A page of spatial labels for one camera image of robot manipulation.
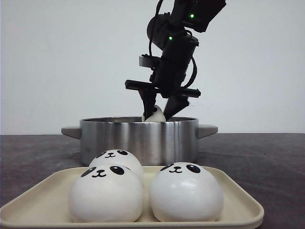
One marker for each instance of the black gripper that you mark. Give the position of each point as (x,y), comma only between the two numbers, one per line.
(166,80)

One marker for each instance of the panda bun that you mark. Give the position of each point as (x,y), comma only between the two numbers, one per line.
(157,116)
(121,157)
(184,191)
(106,193)

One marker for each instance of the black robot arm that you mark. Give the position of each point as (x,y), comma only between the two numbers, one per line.
(171,31)

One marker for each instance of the stainless steel steamer pot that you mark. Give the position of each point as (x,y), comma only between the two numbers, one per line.
(153,143)

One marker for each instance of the cream plastic tray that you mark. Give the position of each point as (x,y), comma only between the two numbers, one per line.
(44,206)

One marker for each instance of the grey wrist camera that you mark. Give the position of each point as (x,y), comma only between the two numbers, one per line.
(148,61)

